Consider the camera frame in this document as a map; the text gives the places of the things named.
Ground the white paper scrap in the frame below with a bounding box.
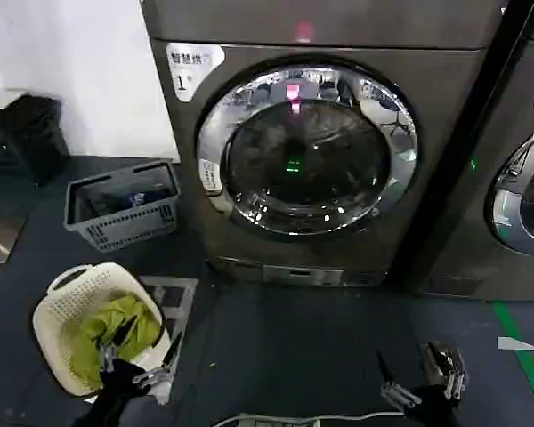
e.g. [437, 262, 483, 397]
[497, 336, 534, 353]

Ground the grey front-load dryer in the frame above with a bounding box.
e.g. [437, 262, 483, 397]
[141, 0, 514, 291]
[416, 0, 534, 304]

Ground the black waste bin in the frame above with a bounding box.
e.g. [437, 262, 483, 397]
[0, 87, 70, 186]

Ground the grey plastic perforated basket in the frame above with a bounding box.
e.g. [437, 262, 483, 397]
[63, 160, 181, 253]

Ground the grey metal floor tray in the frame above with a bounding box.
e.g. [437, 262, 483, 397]
[137, 275, 200, 350]

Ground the white cable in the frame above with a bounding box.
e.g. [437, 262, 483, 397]
[211, 410, 406, 427]

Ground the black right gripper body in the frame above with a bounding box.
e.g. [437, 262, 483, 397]
[409, 384, 464, 427]

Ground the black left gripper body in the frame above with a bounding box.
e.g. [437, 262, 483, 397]
[73, 358, 149, 427]

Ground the green garment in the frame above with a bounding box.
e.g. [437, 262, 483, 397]
[69, 291, 162, 379]

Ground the white plastic laundry basket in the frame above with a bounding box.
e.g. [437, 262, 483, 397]
[31, 262, 166, 399]

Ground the white number label sticker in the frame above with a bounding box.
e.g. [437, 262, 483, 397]
[166, 41, 226, 104]

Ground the small white instruction sticker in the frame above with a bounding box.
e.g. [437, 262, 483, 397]
[198, 158, 222, 196]

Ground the black post between dryers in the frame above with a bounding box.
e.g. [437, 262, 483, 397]
[393, 0, 534, 293]

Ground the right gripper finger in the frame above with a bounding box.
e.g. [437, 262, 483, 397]
[419, 341, 467, 399]
[376, 350, 417, 410]

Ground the round glass dryer door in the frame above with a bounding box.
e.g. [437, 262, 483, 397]
[195, 61, 422, 244]
[483, 117, 534, 258]

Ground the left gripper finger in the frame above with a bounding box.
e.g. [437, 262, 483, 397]
[133, 333, 183, 386]
[99, 313, 138, 373]

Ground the dark blue white garment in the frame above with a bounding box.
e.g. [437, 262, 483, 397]
[83, 176, 173, 215]

